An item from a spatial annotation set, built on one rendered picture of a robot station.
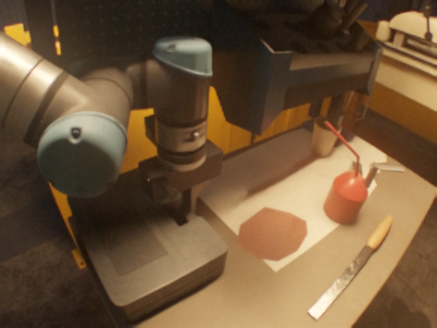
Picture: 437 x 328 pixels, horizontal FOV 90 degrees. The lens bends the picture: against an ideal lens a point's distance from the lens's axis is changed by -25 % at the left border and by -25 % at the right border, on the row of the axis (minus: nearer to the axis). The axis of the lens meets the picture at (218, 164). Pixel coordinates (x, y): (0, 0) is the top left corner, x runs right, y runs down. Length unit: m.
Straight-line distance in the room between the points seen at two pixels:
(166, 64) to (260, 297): 0.38
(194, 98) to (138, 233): 0.23
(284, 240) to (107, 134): 0.39
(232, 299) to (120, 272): 0.18
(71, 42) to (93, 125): 0.28
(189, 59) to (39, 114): 0.18
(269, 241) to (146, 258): 0.23
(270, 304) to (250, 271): 0.07
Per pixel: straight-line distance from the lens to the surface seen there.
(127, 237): 0.46
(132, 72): 0.34
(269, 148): 0.79
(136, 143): 1.40
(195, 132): 0.38
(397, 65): 1.43
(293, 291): 0.50
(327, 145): 0.79
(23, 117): 0.24
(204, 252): 0.43
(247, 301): 0.47
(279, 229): 0.54
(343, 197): 0.59
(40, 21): 0.45
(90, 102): 0.24
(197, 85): 0.35
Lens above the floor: 1.38
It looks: 37 degrees down
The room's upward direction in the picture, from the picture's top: 5 degrees clockwise
